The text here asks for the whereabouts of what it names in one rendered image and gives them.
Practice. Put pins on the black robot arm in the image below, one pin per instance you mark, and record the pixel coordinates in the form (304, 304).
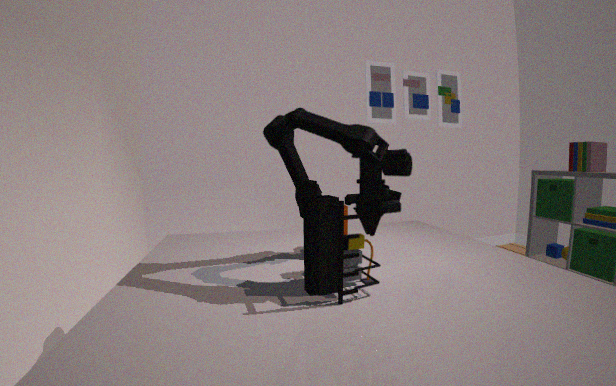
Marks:
(356, 139)

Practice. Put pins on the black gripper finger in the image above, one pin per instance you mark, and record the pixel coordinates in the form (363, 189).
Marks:
(372, 221)
(362, 218)

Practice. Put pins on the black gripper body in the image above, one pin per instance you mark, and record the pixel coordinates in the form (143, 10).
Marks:
(371, 196)

